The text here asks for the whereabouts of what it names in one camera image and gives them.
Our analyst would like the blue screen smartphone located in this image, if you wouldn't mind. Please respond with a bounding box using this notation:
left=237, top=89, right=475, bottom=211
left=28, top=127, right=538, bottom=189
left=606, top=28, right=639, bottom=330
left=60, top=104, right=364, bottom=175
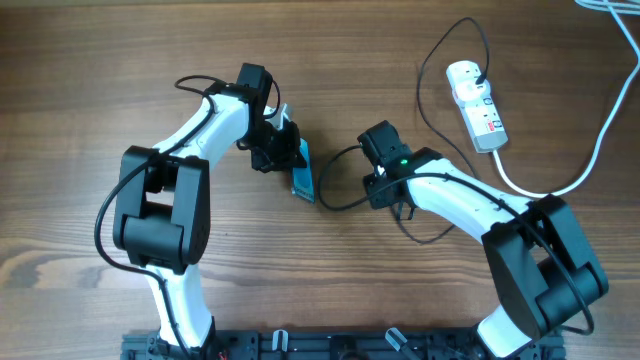
left=291, top=139, right=315, bottom=203

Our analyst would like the black charger cable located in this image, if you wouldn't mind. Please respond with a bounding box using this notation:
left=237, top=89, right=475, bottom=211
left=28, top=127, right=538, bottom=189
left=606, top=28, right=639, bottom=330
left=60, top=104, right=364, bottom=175
left=392, top=17, right=492, bottom=246

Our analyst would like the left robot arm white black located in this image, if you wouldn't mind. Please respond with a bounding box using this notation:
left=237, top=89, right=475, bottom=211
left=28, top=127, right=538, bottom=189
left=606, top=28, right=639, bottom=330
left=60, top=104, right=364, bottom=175
left=104, top=63, right=315, bottom=359

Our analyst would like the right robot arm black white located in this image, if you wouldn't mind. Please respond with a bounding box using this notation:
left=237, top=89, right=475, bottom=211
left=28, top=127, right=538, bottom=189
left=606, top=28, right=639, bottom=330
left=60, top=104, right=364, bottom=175
left=358, top=121, right=609, bottom=359

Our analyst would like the white charger adapter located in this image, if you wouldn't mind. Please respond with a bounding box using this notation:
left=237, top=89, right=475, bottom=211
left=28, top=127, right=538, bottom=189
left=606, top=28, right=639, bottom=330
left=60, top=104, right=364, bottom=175
left=452, top=79, right=491, bottom=108

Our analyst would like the white power strip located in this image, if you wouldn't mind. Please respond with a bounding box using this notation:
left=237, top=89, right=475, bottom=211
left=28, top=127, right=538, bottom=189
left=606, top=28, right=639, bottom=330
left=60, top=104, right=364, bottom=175
left=446, top=60, right=508, bottom=154

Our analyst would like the white power strip cord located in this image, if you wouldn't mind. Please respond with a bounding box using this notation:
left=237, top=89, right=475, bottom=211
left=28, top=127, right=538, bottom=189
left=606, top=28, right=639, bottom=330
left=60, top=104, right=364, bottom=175
left=490, top=0, right=640, bottom=200

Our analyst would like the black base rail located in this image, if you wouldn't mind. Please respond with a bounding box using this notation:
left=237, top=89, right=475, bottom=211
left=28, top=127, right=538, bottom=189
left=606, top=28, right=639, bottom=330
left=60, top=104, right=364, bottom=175
left=120, top=328, right=567, bottom=360

